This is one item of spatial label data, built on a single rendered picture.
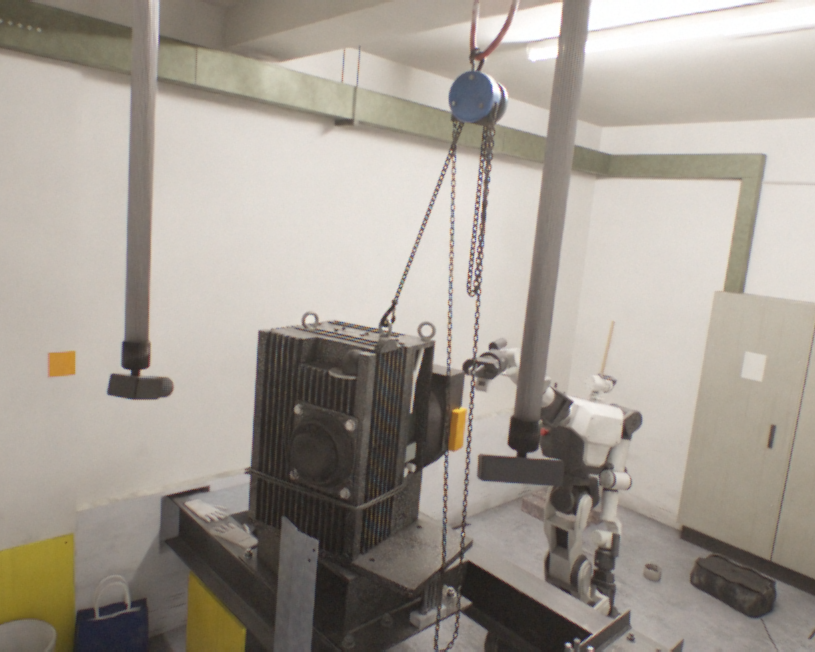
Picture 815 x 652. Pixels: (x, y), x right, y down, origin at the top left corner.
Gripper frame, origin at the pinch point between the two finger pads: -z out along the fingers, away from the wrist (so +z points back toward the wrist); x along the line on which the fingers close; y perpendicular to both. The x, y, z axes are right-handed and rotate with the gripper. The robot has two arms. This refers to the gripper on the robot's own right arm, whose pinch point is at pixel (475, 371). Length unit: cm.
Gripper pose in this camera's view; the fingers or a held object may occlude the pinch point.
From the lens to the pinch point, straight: 206.0
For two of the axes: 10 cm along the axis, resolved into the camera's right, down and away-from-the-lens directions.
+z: 4.9, -1.2, 8.6
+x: -8.7, -1.2, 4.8
